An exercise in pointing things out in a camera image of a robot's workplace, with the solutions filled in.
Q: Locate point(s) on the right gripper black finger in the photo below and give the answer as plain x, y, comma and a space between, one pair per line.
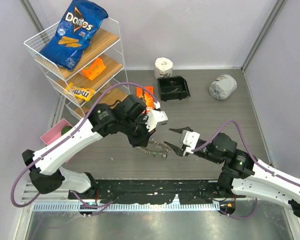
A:
180, 130
178, 151

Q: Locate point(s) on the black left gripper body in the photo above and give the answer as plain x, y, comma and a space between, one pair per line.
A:
139, 133

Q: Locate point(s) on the keys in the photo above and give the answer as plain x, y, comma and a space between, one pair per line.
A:
172, 86

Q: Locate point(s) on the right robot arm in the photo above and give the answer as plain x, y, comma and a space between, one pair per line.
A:
242, 173

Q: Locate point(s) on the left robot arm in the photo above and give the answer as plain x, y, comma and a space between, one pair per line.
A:
127, 117

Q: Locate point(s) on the orange razor box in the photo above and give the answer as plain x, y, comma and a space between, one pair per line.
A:
146, 97

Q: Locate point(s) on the black plastic storage bin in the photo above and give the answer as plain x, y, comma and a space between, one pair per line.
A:
180, 95

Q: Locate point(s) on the grey wrapped paper bundle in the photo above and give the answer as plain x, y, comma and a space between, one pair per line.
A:
222, 87

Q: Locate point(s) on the white toilet paper roll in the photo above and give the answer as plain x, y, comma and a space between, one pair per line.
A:
163, 68

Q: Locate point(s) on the yellow M&M candy bag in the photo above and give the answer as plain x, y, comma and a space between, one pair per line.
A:
80, 92

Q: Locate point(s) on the green lime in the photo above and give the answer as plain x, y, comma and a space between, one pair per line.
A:
65, 129

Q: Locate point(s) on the orange snack box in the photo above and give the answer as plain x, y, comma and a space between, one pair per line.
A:
92, 70

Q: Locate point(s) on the pink plastic tray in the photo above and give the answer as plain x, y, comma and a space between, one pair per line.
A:
55, 132

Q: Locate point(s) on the blue Doritos chip bag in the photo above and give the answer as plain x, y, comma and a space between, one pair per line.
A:
73, 35

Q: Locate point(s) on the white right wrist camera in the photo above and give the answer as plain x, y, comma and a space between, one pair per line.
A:
189, 141

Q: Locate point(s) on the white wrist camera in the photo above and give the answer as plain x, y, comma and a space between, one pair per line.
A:
189, 141
156, 116

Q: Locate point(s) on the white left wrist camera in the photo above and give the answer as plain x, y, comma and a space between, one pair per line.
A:
156, 116

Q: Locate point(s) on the white wire wooden shelf rack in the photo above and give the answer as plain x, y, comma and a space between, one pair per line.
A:
106, 45

